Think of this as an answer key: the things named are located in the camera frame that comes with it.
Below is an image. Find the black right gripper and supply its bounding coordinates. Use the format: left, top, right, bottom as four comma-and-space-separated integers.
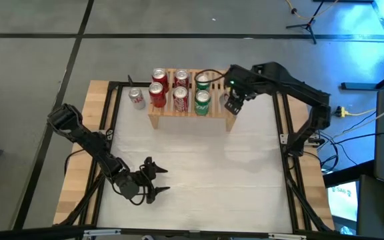
224, 64, 263, 116

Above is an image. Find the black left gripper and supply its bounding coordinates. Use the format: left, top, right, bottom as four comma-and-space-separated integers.
113, 156, 171, 205

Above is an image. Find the green Sprite can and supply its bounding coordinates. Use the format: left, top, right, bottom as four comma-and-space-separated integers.
194, 89, 212, 117
195, 73, 211, 91

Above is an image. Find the red Coca-Cola can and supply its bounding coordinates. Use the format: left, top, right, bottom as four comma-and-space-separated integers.
173, 85, 189, 113
174, 69, 191, 90

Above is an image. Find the red Coke Zero can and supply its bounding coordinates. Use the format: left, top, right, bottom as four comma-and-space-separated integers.
148, 81, 168, 108
151, 68, 171, 91

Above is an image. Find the wooden slatted shelf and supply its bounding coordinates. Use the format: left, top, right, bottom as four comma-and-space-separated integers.
147, 68, 238, 132

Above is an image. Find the light wooden side board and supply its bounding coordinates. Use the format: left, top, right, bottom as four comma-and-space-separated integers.
53, 79, 118, 227
280, 85, 335, 231

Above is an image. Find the black tripod stand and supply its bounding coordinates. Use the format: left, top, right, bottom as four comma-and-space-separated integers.
285, 0, 328, 45

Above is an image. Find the black crossbeam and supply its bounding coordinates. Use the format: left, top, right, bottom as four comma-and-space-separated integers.
0, 225, 384, 240

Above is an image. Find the black floor bar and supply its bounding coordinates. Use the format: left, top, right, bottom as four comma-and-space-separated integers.
341, 65, 384, 91

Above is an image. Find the computer monitor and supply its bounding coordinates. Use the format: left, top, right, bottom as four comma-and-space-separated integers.
327, 179, 360, 234

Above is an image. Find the black aluminium table frame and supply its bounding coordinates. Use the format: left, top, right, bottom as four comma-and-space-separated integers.
58, 75, 335, 234

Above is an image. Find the black looped gripper cable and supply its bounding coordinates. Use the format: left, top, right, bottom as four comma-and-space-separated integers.
194, 69, 229, 88

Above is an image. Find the silver metal bracket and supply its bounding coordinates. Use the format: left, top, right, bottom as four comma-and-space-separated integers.
83, 228, 122, 238
267, 233, 308, 240

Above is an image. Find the yellow floor cable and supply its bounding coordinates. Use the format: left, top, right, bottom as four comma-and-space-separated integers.
284, 0, 340, 20

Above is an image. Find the black floor cable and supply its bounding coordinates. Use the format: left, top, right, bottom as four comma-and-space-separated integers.
318, 111, 384, 174

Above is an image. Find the yellow power cable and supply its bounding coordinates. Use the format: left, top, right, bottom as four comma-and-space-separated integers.
345, 108, 378, 117

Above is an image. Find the white floor cable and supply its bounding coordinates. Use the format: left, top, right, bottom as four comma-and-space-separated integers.
331, 98, 384, 141

